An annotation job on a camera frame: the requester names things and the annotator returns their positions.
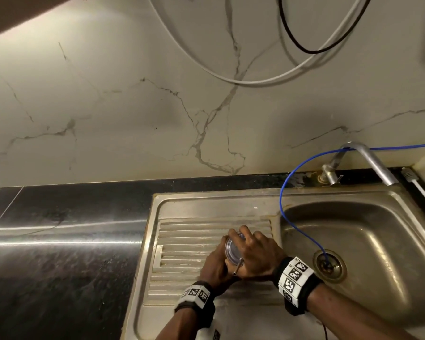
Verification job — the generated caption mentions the person's right hand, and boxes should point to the person's right hand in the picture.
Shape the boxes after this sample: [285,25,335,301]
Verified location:
[228,224,291,282]

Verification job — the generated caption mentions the clear plastic lid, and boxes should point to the clear plastic lid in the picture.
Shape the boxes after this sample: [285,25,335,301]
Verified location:
[224,232,247,267]

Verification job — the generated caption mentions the dark brown wall cabinet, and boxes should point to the dark brown wall cabinet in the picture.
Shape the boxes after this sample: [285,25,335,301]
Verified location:
[0,0,88,42]

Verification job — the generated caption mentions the thin blue tube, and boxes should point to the thin blue tube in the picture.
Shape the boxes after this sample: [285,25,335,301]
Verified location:
[279,142,425,269]

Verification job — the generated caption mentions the person's left hand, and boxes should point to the person's left hand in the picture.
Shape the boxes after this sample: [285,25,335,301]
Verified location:
[198,244,241,294]

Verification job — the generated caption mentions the black wrist band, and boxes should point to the black wrist band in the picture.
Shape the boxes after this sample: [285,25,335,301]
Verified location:
[174,281,217,329]
[276,256,325,316]

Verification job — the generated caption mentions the person's left forearm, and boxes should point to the person's left forearm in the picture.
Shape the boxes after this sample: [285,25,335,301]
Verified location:
[155,307,200,340]

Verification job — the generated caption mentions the white bottle brush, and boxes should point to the white bottle brush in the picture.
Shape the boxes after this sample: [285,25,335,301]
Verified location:
[400,167,425,217]

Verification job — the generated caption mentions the black right wrist band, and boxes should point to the black right wrist band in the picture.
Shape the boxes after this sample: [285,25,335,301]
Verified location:
[276,256,325,316]

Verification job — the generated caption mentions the black hanging cable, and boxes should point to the black hanging cable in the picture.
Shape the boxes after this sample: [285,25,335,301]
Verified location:
[277,0,374,55]

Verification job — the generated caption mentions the stainless steel sink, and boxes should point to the stainless steel sink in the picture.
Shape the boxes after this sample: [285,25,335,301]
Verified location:
[122,184,425,340]

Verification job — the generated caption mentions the black left wrist band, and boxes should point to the black left wrist band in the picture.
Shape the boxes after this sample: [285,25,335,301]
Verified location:
[174,281,217,329]

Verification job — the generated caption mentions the person's right forearm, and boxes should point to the person's right forearm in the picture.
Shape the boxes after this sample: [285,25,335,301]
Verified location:
[306,283,418,340]

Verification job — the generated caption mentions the metal faucet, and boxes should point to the metal faucet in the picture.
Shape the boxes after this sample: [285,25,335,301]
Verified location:
[320,141,400,187]

